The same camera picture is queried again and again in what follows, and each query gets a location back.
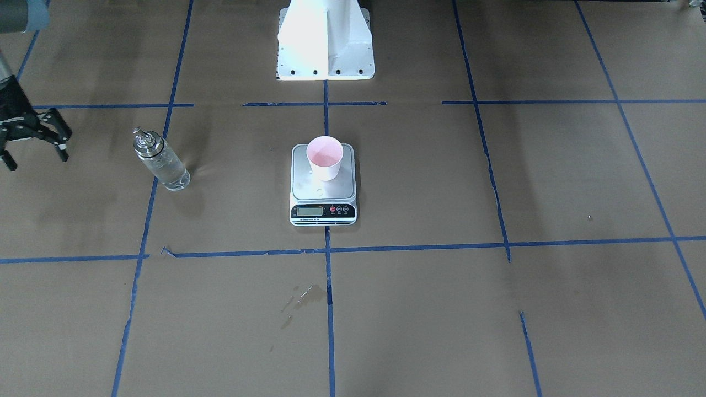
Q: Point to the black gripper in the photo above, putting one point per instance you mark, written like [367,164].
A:
[12,103]

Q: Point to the clear glass sauce bottle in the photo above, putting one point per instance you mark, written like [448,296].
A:
[159,157]

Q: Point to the pink paper cup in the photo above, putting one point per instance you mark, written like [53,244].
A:
[325,155]

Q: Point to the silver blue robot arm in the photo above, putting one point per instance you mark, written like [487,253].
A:
[21,17]

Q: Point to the silver digital kitchen scale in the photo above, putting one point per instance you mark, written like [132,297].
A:
[314,202]

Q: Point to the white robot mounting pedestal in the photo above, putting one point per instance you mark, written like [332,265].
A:
[325,40]

